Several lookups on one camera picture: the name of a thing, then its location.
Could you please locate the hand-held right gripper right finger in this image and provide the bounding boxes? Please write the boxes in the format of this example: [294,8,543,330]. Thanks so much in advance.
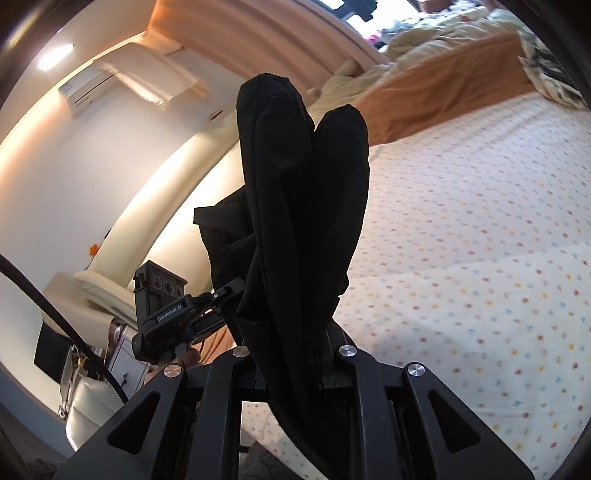
[318,323,536,480]

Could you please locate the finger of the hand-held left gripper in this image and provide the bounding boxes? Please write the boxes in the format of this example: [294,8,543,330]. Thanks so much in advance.
[189,277,246,334]

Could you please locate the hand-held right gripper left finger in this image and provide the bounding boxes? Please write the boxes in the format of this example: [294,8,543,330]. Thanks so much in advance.
[55,346,274,480]

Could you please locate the black button-up shirt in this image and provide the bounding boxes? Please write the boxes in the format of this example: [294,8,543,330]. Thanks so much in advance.
[194,73,371,480]

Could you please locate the person's left hand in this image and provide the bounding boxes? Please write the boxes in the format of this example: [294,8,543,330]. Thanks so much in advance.
[173,346,203,371]

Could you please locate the white cabinet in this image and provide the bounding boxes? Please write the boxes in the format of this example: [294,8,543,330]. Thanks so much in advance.
[107,323,151,385]

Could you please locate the cream padded headboard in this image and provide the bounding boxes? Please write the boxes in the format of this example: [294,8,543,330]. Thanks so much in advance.
[74,111,259,324]

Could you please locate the black monitor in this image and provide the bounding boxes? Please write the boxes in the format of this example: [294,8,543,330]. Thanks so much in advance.
[34,318,71,385]

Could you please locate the white chair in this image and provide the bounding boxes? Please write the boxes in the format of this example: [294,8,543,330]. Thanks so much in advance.
[65,377,128,451]

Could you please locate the white dotted bed sheet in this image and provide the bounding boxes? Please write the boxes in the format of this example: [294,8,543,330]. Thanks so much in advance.
[240,90,591,480]

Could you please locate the white air conditioner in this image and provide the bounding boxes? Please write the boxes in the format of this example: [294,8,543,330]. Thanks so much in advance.
[58,65,117,119]

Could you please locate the pink curtain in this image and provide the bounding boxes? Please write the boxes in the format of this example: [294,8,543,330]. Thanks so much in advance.
[148,0,393,93]

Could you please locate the ceiling light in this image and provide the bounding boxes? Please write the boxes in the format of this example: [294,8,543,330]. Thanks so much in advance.
[37,44,75,73]

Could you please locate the orange blanket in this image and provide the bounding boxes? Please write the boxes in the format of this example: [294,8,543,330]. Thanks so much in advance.
[353,32,542,147]

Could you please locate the window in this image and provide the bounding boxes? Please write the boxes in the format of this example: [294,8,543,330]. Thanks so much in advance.
[318,0,426,21]

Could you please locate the cream comforter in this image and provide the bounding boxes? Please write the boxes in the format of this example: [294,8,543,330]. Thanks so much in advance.
[308,8,532,112]

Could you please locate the floral patterned cloth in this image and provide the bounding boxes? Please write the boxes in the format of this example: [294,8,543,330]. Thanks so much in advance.
[517,22,590,110]

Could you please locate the black cable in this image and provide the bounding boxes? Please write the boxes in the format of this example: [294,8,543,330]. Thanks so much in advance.
[0,256,131,407]

